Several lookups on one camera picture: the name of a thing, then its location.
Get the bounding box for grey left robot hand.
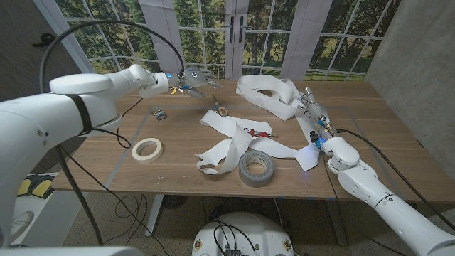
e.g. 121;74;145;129
169;68;224;99

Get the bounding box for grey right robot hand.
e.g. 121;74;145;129
297;86;337;149

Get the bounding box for scissors with beige grey handles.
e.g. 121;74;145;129
212;95;228;117

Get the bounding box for long white receipt paper strip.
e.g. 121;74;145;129
195;74;321;176

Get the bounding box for printed window forest backdrop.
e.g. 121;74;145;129
33;0;402;102

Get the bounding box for beige masking tape roll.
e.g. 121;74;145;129
131;137;164;164

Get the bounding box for grey table leg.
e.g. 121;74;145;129
326;198;348;247

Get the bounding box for black round floor object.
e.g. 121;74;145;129
162;194;188;210

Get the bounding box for white robot torso base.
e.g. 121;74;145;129
191;212;294;256

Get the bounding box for white table leg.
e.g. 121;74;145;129
144;193;165;238

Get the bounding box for yellow black foot pedal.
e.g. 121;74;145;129
17;176;35;197
31;174;55;200

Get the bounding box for white floor board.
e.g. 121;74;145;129
14;173;86;248

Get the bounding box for white robot torso edge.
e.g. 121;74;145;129
0;246;145;256

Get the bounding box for thin black right wrist wire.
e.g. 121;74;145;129
319;151;406;256

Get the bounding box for thin black wrist wire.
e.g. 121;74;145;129
58;97;168;256
319;151;406;256

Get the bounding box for grey duct tape roll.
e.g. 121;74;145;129
237;149;276;188

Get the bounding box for thin black left wrist wire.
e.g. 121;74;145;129
58;97;168;256

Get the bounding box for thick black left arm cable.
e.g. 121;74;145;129
38;19;186;247

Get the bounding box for thin black floor cables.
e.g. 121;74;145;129
102;193;157;248

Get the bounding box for black torso cable bundle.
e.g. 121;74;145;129
208;218;257;256

